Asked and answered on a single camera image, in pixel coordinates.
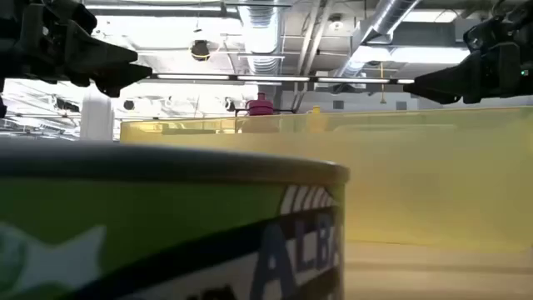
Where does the yellow translucent plastic tray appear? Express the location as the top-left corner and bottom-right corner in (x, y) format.
(119, 106), (533, 253)

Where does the yellow plastic bottle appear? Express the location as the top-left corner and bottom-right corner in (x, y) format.
(306, 105), (330, 134)

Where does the long ceiling light strip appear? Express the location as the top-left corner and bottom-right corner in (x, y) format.
(152, 73), (416, 85)

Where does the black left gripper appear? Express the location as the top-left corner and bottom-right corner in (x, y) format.
(0, 0), (153, 98)

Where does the smooth silver ceiling duct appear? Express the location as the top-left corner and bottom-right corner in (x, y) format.
(332, 0), (422, 78)

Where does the ribbed silver ceiling duct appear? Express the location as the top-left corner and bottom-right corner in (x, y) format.
(237, 0), (285, 77)

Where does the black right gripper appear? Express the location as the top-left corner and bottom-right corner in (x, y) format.
(402, 0), (533, 105)

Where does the yellow hanging cord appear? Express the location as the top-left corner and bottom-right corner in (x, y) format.
(379, 62), (387, 105)

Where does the green labelled tuna can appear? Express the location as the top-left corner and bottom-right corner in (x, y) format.
(0, 139), (351, 300)

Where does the purple plastic bottle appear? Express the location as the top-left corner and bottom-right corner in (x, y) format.
(241, 92), (281, 134)

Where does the black yellow hanging reel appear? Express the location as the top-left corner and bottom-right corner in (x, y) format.
(190, 39), (212, 63)

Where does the white pillar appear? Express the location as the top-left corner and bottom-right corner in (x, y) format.
(80, 89), (115, 142)

